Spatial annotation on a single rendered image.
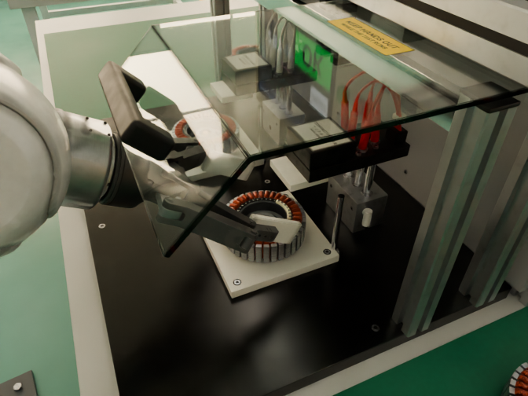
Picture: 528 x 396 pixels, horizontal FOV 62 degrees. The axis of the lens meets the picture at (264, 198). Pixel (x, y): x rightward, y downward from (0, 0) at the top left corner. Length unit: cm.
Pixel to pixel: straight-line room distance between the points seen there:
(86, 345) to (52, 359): 96
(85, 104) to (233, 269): 62
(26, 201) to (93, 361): 36
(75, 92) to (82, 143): 70
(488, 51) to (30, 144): 30
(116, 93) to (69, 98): 76
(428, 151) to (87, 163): 45
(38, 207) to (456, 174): 30
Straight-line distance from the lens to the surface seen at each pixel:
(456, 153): 39
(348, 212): 62
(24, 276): 179
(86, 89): 112
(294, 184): 53
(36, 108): 23
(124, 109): 31
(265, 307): 54
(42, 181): 22
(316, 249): 59
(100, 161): 42
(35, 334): 161
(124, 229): 66
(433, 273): 46
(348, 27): 44
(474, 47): 38
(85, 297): 62
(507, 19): 36
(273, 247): 54
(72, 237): 70
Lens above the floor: 120
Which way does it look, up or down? 39 degrees down
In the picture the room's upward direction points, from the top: straight up
